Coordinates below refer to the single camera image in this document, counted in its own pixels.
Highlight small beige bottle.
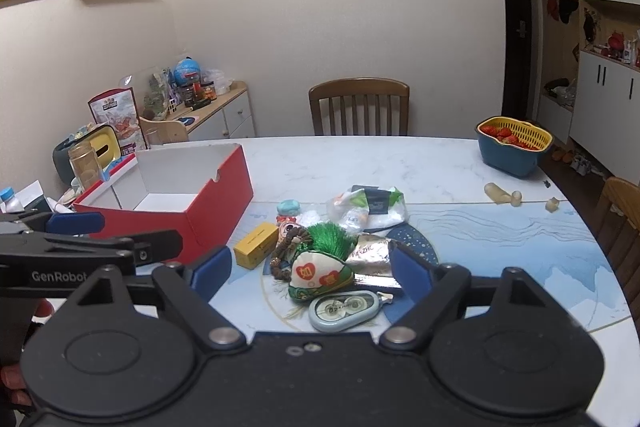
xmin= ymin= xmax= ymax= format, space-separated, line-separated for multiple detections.
xmin=484 ymin=182 xmax=523 ymax=207

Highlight blue globe toy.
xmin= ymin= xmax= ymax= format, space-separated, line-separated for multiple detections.
xmin=174 ymin=56 xmax=201 ymax=87

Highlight glass jar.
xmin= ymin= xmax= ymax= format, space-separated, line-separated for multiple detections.
xmin=68 ymin=141 xmax=103 ymax=191

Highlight teal oval soap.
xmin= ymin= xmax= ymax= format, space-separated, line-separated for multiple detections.
xmin=277 ymin=199 xmax=300 ymax=217

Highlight red cardboard box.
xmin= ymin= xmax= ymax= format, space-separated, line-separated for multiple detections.
xmin=74 ymin=141 xmax=254 ymax=265

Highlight blue basket with yellow strainer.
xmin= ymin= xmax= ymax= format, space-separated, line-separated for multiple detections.
xmin=475 ymin=116 xmax=553 ymax=179

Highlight left human hand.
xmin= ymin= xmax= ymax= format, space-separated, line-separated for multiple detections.
xmin=1 ymin=364 xmax=32 ymax=407

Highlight silver foil bag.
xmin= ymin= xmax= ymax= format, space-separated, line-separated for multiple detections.
xmin=346 ymin=233 xmax=400 ymax=291

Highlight green embroidered sachet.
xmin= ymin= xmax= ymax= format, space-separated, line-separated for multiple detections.
xmin=288 ymin=222 xmax=356 ymax=303

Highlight cartoon face doll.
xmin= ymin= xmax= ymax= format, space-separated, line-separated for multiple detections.
xmin=277 ymin=216 xmax=299 ymax=241

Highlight clear plastic snack bag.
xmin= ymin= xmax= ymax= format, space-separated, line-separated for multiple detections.
xmin=326 ymin=185 xmax=409 ymax=234

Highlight wooden chair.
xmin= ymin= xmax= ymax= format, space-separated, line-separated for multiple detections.
xmin=593 ymin=176 xmax=640 ymax=314
xmin=308 ymin=77 xmax=410 ymax=136

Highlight correction tape dispenser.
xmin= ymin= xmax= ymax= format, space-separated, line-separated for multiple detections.
xmin=308 ymin=291 xmax=394 ymax=334

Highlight yellow tissue box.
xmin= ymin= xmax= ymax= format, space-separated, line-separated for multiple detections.
xmin=52 ymin=123 xmax=124 ymax=186

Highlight yellow small box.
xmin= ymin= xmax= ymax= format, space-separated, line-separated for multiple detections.
xmin=233 ymin=222 xmax=279 ymax=270

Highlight white wall cabinet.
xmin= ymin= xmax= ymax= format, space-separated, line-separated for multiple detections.
xmin=537 ymin=0 xmax=639 ymax=183

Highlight white sideboard cabinet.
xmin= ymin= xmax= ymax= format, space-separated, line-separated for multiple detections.
xmin=169 ymin=81 xmax=256 ymax=141

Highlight wooden chair at right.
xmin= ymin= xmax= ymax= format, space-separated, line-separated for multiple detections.
xmin=593 ymin=176 xmax=640 ymax=314

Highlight red snack bag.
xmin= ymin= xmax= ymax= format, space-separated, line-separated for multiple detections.
xmin=88 ymin=88 xmax=146 ymax=156

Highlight small beige cap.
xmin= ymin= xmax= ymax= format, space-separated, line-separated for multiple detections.
xmin=544 ymin=197 xmax=560 ymax=212

